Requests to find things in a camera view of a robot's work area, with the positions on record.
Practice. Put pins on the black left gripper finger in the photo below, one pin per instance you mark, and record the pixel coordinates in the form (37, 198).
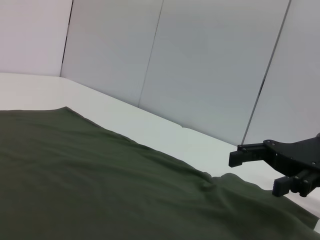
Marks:
(295, 183)
(246, 156)

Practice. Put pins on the dark green shirt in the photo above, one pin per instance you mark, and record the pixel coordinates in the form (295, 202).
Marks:
(100, 175)

